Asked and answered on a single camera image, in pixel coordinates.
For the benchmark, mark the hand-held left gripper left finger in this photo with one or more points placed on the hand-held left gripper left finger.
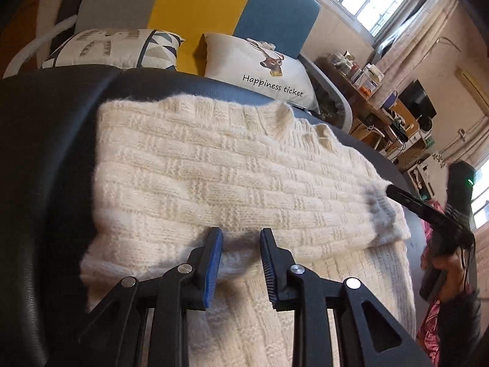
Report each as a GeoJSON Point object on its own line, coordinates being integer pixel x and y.
{"type": "Point", "coordinates": [214, 271]}

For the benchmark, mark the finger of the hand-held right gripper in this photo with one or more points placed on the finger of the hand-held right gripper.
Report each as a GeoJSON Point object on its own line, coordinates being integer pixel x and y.
{"type": "Point", "coordinates": [416, 204]}

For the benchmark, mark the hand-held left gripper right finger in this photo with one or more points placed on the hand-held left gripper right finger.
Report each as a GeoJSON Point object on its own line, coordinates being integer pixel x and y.
{"type": "Point", "coordinates": [267, 271]}

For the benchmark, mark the white knit sweater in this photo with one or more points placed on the white knit sweater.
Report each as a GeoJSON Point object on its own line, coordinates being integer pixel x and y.
{"type": "Point", "coordinates": [210, 168]}

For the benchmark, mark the person's right forearm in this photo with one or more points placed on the person's right forearm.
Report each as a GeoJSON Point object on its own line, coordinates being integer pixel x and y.
{"type": "Point", "coordinates": [458, 332]}

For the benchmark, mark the person's right hand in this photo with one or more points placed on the person's right hand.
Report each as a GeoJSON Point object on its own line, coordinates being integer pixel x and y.
{"type": "Point", "coordinates": [454, 275]}

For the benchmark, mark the white cabinet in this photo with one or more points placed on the white cabinet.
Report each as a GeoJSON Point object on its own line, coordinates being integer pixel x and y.
{"type": "Point", "coordinates": [431, 172]}

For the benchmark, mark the black fan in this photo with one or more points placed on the black fan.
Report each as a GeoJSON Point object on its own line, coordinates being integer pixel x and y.
{"type": "Point", "coordinates": [426, 126]}

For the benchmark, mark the brown paper bag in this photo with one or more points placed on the brown paper bag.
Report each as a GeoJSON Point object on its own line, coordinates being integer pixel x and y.
{"type": "Point", "coordinates": [363, 133]}

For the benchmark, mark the black monitor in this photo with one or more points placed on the black monitor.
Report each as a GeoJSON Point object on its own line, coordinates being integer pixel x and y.
{"type": "Point", "coordinates": [418, 99]}

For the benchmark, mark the blue container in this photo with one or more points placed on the blue container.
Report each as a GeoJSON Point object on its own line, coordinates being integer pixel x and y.
{"type": "Point", "coordinates": [389, 100]}

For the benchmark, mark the wooden desk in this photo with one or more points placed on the wooden desk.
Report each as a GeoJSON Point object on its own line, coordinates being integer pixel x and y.
{"type": "Point", "coordinates": [366, 103]}

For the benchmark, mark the air conditioner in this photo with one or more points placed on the air conditioner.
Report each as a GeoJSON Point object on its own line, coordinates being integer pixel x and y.
{"type": "Point", "coordinates": [473, 82]}

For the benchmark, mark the pink blanket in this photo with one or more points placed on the pink blanket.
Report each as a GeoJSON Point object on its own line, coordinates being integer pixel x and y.
{"type": "Point", "coordinates": [429, 321]}

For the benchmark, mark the cluster of desk containers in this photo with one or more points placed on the cluster of desk containers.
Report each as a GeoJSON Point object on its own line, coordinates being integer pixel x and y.
{"type": "Point", "coordinates": [359, 72]}

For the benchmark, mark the pink striped curtain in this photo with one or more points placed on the pink striped curtain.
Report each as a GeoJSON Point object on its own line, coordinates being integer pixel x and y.
{"type": "Point", "coordinates": [420, 34]}

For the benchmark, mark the deer print pillow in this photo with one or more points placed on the deer print pillow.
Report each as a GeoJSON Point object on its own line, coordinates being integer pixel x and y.
{"type": "Point", "coordinates": [237, 61]}

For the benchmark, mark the geometric print pillow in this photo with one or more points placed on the geometric print pillow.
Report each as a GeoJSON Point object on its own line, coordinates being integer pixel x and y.
{"type": "Point", "coordinates": [99, 47]}

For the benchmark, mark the grey yellow blue sofa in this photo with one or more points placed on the grey yellow blue sofa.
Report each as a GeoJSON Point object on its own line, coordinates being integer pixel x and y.
{"type": "Point", "coordinates": [191, 4]}

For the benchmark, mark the wooden wardrobe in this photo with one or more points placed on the wooden wardrobe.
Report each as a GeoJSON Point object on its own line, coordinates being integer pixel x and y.
{"type": "Point", "coordinates": [23, 34]}

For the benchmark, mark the black panel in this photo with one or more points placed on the black panel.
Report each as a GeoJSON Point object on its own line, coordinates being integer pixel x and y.
{"type": "Point", "coordinates": [72, 0]}

